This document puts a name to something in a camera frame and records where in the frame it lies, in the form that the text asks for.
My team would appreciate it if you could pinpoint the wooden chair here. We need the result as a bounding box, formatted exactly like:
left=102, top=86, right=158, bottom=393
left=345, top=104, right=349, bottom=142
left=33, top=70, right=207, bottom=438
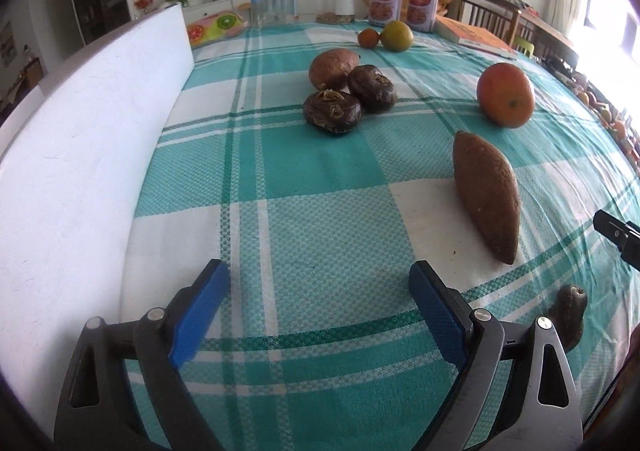
left=458, top=0, right=522, bottom=46

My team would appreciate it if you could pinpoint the yellow green citrus fruit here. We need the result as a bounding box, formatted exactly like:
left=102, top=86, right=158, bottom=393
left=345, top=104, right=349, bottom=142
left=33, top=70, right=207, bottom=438
left=380, top=20, right=413, bottom=52

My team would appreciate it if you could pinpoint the dark wrinkled fruit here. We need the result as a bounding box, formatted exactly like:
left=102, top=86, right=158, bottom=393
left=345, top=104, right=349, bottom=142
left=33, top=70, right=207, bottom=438
left=347, top=64, right=397, bottom=114
left=303, top=89, right=362, bottom=135

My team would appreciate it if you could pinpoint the white tv cabinet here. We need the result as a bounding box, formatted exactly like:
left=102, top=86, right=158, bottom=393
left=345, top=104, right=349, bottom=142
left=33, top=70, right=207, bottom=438
left=182, top=0, right=250, bottom=24

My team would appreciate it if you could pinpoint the large red apple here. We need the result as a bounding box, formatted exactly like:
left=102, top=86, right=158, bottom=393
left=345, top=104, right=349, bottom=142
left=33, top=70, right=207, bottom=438
left=476, top=62, right=535, bottom=128

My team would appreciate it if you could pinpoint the long brown sweet potato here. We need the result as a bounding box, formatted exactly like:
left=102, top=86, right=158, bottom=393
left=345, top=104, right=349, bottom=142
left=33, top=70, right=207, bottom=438
left=452, top=130, right=521, bottom=265

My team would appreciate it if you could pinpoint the small orange tangerine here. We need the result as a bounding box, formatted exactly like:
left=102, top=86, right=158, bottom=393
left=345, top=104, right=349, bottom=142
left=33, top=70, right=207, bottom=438
left=357, top=28, right=380, bottom=49

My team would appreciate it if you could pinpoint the fruit pattern pillow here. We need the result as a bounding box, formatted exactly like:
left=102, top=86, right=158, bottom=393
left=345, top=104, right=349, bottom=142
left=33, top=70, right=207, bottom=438
left=186, top=10, right=248, bottom=49

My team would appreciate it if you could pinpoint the orange book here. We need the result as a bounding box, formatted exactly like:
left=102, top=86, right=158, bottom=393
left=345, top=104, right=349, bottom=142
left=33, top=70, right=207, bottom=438
left=434, top=16, right=518, bottom=59

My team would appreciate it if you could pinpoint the dark small fruit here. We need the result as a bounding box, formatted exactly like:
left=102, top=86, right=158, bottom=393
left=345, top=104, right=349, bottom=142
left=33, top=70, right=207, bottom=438
left=546, top=284, right=588, bottom=353

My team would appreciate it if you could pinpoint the red flower pot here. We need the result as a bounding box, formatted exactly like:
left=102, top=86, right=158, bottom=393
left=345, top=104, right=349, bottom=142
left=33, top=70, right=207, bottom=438
left=134, top=0, right=155, bottom=15

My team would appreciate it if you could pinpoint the teal plaid tablecloth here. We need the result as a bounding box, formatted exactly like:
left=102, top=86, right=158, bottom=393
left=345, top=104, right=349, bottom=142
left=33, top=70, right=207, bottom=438
left=120, top=24, right=639, bottom=450

